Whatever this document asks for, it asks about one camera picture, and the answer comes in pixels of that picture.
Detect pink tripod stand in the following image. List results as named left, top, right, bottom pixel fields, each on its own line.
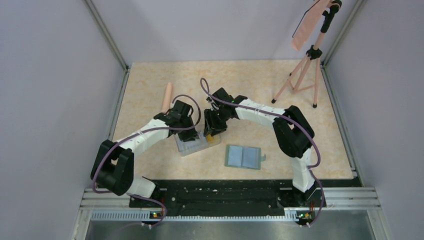
left=271, top=0, right=343, bottom=109

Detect gold VIP credit card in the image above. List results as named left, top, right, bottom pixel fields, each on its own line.
left=205, top=134, right=221, bottom=146

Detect clear plastic card box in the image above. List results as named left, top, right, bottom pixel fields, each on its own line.
left=174, top=131, right=221, bottom=157

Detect silver cards in box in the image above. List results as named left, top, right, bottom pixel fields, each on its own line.
left=175, top=137, right=208, bottom=157

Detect pink flat panel on tripod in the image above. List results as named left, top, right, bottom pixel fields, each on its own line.
left=291, top=0, right=330, bottom=51

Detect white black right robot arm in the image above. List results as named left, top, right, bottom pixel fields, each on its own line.
left=203, top=87, right=315, bottom=206

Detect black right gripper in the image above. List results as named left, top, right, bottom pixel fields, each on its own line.
left=204, top=107, right=230, bottom=137

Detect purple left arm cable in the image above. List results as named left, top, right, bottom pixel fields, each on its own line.
left=91, top=94, right=202, bottom=229

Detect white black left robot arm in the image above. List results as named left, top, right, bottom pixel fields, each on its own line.
left=90, top=100, right=197, bottom=207

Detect pink cylindrical handle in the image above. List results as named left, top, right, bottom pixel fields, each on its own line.
left=161, top=82, right=173, bottom=113

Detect grey slotted cable duct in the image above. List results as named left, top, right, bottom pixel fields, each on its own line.
left=90, top=210, right=299, bottom=222

